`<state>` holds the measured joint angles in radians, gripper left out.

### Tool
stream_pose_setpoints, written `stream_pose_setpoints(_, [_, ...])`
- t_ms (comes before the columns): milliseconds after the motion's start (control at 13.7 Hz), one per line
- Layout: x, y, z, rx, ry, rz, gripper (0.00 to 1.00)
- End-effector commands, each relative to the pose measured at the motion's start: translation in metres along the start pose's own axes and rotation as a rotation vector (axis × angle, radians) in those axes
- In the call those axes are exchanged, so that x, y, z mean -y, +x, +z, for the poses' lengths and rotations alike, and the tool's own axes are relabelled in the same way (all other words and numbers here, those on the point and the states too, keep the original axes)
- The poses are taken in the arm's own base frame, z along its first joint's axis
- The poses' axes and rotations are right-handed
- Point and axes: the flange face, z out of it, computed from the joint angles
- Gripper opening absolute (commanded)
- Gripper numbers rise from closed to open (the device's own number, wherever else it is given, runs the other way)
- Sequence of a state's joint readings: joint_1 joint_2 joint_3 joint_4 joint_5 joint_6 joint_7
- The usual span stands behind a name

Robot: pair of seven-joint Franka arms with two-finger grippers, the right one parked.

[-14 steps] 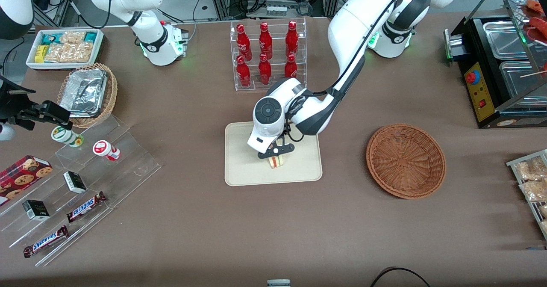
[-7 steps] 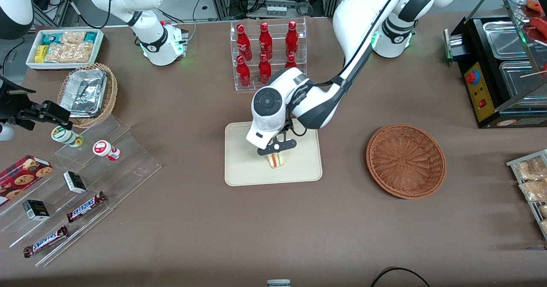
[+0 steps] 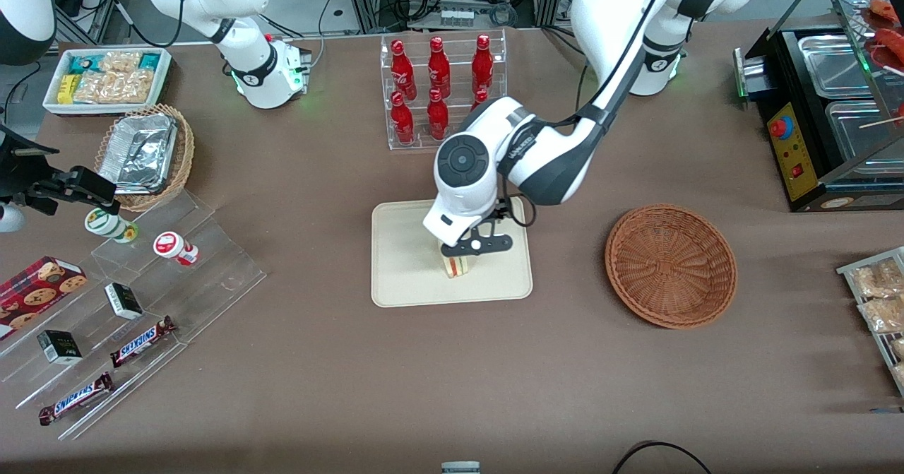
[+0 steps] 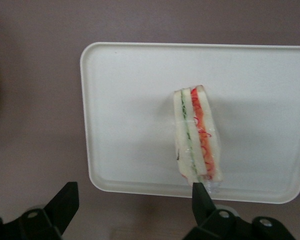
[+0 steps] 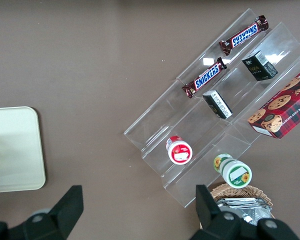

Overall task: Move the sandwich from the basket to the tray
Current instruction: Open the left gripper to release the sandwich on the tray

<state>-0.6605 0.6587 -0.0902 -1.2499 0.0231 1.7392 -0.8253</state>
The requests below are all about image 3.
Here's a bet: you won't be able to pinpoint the green capped yogurt bottle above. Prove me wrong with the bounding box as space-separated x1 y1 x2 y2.
85 207 139 244

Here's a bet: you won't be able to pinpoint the snickers chocolate bar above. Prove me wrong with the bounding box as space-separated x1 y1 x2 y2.
109 316 177 369
38 372 114 427

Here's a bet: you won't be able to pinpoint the steel warmer pan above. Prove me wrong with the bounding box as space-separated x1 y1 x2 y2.
798 34 876 100
825 100 904 178

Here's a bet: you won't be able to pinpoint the red capped yogurt bottle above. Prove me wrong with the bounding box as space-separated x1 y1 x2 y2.
153 231 200 267

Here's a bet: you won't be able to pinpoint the black looped floor cable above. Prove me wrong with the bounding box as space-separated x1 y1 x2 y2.
611 440 714 474

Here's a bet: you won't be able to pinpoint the grey snack display tray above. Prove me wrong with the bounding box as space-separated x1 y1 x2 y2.
837 247 904 398

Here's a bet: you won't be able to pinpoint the small tan wicker basket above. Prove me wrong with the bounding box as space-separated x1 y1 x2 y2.
94 103 196 213

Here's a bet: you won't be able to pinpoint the round brown wicker basket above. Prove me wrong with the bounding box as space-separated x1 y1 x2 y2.
605 204 739 331

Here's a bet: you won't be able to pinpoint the large clear cracker bag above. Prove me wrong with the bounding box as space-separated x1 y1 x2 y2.
74 70 155 104

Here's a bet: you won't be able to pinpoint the white snack bin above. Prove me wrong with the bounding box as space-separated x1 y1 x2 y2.
42 47 174 118

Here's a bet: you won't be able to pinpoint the black food warmer machine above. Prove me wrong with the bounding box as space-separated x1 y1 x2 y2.
733 25 904 213

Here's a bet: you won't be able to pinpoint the clear acrylic bottle rack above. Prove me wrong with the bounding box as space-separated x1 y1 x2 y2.
380 28 508 151

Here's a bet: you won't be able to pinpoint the small clear cracker bag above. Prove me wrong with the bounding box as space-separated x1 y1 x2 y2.
99 50 142 73

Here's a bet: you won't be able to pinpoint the cream plastic tray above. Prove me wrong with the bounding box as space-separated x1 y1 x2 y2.
371 194 534 309

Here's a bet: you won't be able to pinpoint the red cookie box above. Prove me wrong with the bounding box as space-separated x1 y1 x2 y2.
0 256 89 341

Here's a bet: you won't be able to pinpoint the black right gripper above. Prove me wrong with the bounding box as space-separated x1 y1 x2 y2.
0 126 117 215

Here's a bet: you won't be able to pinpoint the glass display cover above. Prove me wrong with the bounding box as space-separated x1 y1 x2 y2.
823 0 904 185

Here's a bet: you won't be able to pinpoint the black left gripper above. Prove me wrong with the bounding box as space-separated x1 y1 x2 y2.
439 206 514 258

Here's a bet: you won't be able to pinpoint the small black box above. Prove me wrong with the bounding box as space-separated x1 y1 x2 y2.
37 329 83 366
105 283 144 321

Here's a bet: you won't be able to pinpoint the clear acrylic stepped shelf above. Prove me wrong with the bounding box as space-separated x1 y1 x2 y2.
0 190 268 441

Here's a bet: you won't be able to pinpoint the silver foil trays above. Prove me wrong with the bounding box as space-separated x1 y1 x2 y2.
97 112 179 196

